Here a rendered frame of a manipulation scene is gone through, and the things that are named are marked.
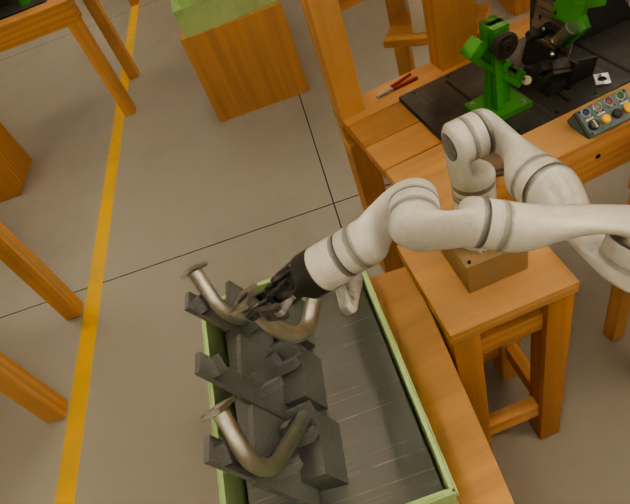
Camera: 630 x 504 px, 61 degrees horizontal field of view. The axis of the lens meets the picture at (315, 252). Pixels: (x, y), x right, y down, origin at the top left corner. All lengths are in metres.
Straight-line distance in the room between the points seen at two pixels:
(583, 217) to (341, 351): 0.70
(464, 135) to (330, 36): 0.78
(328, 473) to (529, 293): 0.60
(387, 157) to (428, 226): 0.99
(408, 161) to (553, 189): 0.79
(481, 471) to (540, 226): 0.60
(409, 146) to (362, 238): 0.98
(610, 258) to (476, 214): 0.20
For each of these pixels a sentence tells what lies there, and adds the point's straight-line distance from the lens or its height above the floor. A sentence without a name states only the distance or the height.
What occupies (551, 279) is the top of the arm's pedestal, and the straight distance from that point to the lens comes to 1.36.
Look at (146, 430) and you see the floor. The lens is 2.52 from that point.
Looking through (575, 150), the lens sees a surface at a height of 0.90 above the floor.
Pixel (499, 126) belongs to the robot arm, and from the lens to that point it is 1.09.
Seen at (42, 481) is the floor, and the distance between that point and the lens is 2.72.
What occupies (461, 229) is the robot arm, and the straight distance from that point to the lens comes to 0.72.
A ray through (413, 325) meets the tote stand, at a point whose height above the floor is 0.79.
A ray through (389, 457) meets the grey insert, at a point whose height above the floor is 0.85.
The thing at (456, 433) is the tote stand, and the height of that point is 0.79.
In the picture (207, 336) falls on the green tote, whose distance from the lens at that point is 1.32.
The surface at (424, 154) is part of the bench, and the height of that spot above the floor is 0.88.
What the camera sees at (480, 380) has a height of 0.58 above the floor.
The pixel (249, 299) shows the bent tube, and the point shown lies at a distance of 0.87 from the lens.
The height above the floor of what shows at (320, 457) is 0.93.
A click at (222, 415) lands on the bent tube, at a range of 0.92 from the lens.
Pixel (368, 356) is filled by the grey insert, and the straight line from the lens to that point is 1.28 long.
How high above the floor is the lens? 1.93
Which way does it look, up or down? 46 degrees down
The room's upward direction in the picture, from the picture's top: 23 degrees counter-clockwise
